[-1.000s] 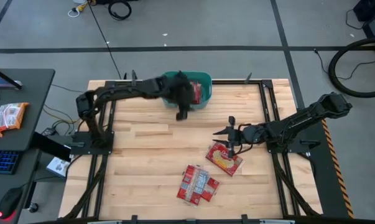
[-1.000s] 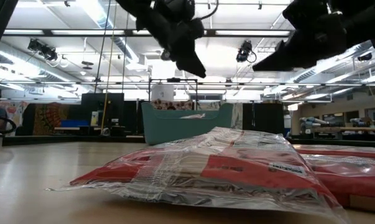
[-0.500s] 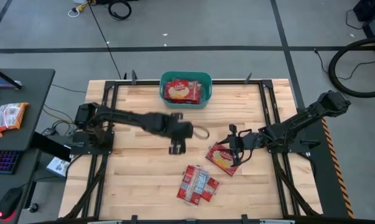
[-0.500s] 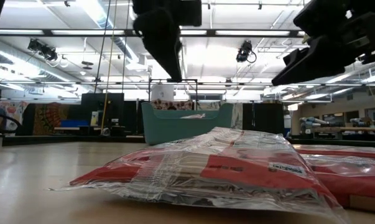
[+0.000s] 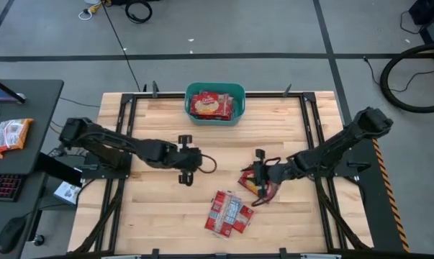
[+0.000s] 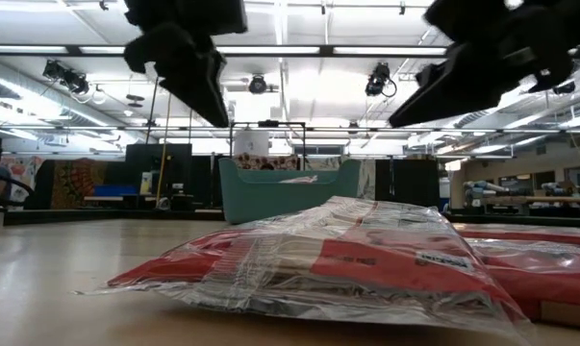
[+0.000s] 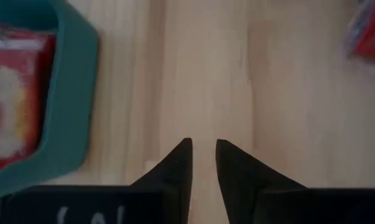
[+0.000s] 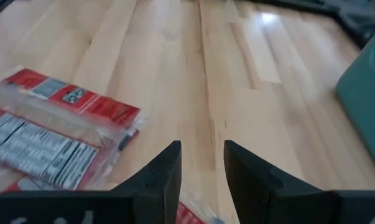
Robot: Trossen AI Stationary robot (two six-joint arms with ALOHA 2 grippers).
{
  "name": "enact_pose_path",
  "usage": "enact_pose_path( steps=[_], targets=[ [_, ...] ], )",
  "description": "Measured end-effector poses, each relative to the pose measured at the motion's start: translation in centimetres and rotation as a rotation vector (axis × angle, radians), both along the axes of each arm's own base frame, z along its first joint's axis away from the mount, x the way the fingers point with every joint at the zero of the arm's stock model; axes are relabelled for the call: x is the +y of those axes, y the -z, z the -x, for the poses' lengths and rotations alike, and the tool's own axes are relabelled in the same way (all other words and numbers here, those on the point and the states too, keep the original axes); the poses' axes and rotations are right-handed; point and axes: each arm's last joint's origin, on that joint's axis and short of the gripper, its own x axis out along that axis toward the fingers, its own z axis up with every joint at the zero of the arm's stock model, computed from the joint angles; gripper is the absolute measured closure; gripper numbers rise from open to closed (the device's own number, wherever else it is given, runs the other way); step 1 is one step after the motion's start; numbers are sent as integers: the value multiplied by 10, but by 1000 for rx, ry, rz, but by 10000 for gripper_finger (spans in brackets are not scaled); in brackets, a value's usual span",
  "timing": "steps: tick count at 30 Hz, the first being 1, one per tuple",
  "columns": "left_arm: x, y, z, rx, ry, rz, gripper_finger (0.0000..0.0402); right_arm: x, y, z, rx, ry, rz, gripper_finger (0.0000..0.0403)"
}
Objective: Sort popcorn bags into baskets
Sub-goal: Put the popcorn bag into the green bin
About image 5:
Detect black backlit keyboard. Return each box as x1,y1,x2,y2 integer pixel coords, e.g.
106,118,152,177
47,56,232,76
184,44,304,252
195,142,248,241
0,173,26,203

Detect yellow cable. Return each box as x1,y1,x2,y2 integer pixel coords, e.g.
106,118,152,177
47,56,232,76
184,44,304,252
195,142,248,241
89,0,108,14

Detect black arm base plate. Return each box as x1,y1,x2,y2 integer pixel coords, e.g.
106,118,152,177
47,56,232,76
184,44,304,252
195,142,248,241
312,158,373,179
80,150,133,180

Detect white plug cable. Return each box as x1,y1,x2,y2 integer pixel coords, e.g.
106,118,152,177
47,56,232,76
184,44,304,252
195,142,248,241
77,6,95,21

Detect black cable bundle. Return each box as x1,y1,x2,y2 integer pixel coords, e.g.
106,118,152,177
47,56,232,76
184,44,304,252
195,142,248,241
314,176,371,251
74,178,127,253

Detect black equipment case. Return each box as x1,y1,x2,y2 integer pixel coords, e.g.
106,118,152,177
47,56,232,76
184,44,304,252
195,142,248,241
407,0,434,45

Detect black computer mouse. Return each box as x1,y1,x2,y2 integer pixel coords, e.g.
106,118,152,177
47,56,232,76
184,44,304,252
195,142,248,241
0,215,27,255

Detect black desk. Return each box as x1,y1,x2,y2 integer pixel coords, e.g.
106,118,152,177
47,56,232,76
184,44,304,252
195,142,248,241
0,78,65,259

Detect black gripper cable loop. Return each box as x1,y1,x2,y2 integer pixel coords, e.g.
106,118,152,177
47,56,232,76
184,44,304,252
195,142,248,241
196,153,218,175

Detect teal plastic basket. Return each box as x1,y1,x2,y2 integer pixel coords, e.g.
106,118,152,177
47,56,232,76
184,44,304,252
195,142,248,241
184,81,247,127

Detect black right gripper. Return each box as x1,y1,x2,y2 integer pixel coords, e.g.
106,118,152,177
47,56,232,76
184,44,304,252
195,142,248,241
250,147,279,208

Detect thin black floor cable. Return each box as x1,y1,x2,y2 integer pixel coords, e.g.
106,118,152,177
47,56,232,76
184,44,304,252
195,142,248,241
362,55,434,93

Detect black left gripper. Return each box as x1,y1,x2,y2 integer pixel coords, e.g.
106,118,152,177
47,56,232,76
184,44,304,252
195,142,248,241
164,134,204,187

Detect black platform with hazard stripe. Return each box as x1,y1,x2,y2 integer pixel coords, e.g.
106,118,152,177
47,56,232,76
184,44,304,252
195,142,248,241
341,124,412,253

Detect black control box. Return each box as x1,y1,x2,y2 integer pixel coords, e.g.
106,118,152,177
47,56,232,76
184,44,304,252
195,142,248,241
35,152,83,188

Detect black aluminium table frame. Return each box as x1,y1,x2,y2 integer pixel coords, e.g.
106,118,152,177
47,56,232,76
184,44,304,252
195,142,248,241
69,91,374,253

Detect white bar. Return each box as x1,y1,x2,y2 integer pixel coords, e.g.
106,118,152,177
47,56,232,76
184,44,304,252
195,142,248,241
300,253,343,259

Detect large black hoop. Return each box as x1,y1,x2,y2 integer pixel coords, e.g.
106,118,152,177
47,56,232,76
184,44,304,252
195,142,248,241
379,42,434,114

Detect long black floor cable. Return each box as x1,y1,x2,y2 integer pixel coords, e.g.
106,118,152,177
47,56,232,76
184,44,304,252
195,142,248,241
101,0,142,93

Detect white cardboard box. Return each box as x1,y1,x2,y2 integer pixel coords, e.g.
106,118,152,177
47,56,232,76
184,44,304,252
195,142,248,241
53,181,83,206

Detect coiled black cable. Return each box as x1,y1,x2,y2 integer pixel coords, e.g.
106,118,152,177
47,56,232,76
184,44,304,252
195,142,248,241
124,0,154,24

